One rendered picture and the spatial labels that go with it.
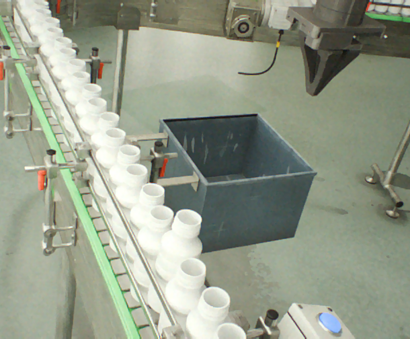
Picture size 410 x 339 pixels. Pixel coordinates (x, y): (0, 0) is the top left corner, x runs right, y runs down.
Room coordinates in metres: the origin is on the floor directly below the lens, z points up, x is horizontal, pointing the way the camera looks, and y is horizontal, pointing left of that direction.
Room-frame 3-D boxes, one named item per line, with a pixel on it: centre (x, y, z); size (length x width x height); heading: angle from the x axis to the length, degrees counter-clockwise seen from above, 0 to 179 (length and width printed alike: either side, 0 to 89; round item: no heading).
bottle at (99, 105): (0.97, 0.23, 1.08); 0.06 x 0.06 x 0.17
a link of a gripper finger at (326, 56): (0.69, -0.12, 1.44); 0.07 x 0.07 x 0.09; 32
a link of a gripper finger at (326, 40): (0.68, -0.10, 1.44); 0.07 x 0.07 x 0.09; 32
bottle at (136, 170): (0.77, 0.11, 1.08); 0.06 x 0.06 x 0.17
